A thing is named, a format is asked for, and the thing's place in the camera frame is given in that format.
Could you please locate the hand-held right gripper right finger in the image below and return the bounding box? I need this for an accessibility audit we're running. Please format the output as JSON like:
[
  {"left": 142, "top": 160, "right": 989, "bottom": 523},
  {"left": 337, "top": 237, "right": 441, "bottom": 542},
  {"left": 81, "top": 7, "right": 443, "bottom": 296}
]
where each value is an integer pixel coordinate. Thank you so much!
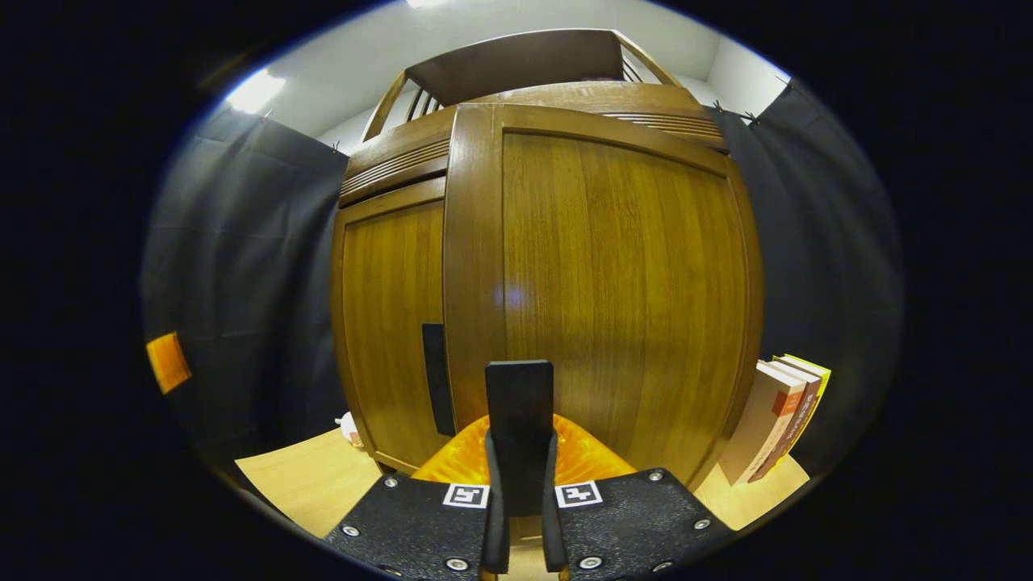
[{"left": 541, "top": 415, "right": 736, "bottom": 579}]

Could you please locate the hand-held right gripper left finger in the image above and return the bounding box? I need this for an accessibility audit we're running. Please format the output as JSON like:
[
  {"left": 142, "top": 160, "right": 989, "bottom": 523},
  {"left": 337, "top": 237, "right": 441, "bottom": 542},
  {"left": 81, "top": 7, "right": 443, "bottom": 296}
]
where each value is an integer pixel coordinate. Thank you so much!
[{"left": 323, "top": 415, "right": 512, "bottom": 579}]

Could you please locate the black door handle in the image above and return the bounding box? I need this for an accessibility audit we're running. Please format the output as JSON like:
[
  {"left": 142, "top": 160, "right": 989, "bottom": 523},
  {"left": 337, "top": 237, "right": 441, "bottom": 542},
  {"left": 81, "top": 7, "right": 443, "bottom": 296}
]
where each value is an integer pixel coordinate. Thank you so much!
[
  {"left": 485, "top": 360, "right": 555, "bottom": 517},
  {"left": 422, "top": 324, "right": 455, "bottom": 437}
]

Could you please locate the wooden shoe cabinet door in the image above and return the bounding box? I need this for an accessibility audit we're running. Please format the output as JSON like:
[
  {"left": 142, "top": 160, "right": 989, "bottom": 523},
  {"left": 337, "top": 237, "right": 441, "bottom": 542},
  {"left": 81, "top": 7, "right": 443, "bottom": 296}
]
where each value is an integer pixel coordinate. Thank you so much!
[
  {"left": 442, "top": 103, "right": 764, "bottom": 493},
  {"left": 331, "top": 198, "right": 453, "bottom": 473}
]

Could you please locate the wooden double-door shoe cabinet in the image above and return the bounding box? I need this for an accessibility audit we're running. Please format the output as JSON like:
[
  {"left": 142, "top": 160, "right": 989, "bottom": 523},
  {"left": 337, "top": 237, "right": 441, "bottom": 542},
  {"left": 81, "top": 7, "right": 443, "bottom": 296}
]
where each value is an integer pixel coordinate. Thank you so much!
[{"left": 329, "top": 29, "right": 731, "bottom": 477}]

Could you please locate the black backdrop cloth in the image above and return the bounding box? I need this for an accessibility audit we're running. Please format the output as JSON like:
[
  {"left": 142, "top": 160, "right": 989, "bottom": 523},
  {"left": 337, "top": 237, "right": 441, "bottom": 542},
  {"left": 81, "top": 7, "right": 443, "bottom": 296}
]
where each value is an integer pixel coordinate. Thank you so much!
[{"left": 141, "top": 81, "right": 905, "bottom": 485}]

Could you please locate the white and orange book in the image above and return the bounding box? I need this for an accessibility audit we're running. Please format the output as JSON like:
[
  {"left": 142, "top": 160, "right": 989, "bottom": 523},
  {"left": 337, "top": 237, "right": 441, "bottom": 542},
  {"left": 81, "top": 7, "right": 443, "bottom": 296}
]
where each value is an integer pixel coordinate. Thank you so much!
[{"left": 718, "top": 361, "right": 806, "bottom": 487}]

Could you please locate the yellow book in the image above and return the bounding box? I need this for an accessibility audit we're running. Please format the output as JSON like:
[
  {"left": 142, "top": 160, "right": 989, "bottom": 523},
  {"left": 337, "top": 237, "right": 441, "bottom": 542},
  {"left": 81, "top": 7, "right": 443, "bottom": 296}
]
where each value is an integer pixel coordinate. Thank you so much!
[{"left": 773, "top": 354, "right": 832, "bottom": 453}]

